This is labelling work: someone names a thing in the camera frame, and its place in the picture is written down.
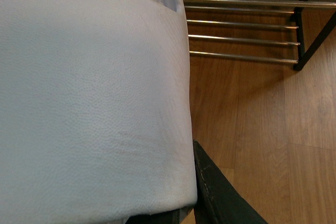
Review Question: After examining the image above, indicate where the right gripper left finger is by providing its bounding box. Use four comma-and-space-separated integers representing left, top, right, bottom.
126, 207, 189, 224

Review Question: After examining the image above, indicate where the black metal shoe rack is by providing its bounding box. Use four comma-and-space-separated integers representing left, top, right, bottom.
183, 0, 335, 71

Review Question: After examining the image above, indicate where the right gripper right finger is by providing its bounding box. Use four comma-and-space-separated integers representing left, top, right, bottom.
193, 141, 267, 223

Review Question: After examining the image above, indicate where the light blue slipper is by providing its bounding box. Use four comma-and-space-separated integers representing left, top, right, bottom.
1, 0, 197, 223

